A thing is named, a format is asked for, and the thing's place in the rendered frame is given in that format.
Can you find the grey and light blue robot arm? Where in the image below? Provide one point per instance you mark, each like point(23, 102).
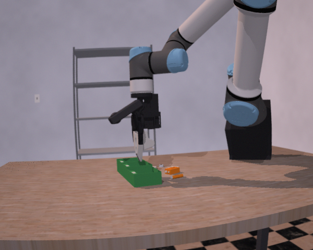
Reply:
point(243, 105)

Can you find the green rack of three bins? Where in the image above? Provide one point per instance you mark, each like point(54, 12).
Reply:
point(138, 173)

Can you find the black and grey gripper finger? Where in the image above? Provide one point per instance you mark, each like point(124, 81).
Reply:
point(143, 142)
point(135, 141)

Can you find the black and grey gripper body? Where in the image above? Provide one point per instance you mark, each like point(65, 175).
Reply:
point(148, 113)

